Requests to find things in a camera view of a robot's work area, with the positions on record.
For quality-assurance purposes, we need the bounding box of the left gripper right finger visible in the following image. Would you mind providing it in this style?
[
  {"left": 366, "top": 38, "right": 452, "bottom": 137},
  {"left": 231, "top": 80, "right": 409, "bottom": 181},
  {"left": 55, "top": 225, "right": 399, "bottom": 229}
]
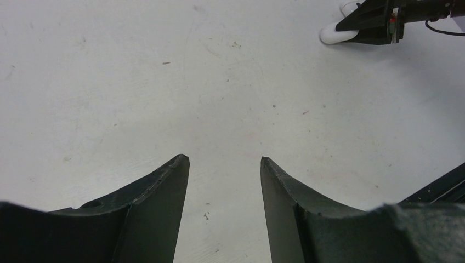
[{"left": 260, "top": 157, "right": 464, "bottom": 262}]

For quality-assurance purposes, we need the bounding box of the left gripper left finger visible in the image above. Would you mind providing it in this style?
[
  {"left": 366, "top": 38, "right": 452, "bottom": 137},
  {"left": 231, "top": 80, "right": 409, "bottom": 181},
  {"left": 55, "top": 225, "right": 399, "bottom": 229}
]
[{"left": 1, "top": 154, "right": 190, "bottom": 262}]

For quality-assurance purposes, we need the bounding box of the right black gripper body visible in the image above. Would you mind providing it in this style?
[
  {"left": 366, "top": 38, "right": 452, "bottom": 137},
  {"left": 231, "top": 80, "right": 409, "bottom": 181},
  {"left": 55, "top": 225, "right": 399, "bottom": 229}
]
[{"left": 388, "top": 1, "right": 405, "bottom": 44}]

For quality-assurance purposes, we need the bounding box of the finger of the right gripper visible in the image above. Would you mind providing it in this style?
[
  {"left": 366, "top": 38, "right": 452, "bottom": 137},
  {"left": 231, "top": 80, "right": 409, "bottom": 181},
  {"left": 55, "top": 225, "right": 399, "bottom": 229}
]
[
  {"left": 343, "top": 28, "right": 392, "bottom": 45},
  {"left": 336, "top": 0, "right": 391, "bottom": 32}
]

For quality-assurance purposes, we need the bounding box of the white charging case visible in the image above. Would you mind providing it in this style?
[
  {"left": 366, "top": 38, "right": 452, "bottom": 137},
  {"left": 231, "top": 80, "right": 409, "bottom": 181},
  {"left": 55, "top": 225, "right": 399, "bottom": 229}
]
[{"left": 319, "top": 1, "right": 364, "bottom": 45}]

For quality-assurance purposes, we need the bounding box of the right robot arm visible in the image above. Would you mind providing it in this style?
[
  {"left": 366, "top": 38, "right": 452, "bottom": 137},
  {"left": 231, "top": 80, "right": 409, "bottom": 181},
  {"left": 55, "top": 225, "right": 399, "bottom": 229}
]
[{"left": 335, "top": 0, "right": 464, "bottom": 45}]

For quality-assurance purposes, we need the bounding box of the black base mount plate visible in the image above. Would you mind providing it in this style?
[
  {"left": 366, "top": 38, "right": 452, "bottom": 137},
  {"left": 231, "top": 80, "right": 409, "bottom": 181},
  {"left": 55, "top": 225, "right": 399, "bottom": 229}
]
[{"left": 401, "top": 163, "right": 464, "bottom": 204}]

